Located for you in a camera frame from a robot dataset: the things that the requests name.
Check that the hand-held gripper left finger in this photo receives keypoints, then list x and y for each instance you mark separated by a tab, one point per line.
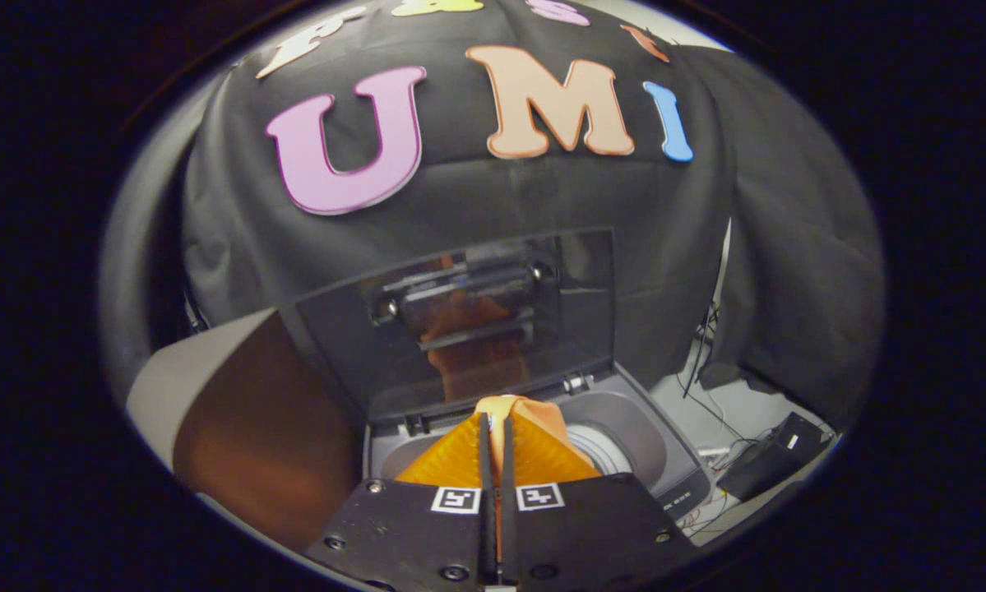
427	543

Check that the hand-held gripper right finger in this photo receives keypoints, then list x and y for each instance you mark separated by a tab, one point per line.
575	534

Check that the orange garment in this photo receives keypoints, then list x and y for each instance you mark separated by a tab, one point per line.
534	415

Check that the black box on floor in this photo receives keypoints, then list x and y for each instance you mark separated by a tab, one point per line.
768	460

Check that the white cabinet with dark top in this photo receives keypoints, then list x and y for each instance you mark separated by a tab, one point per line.
254	427

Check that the black backdrop cloth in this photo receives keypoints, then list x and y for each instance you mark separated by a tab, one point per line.
476	197

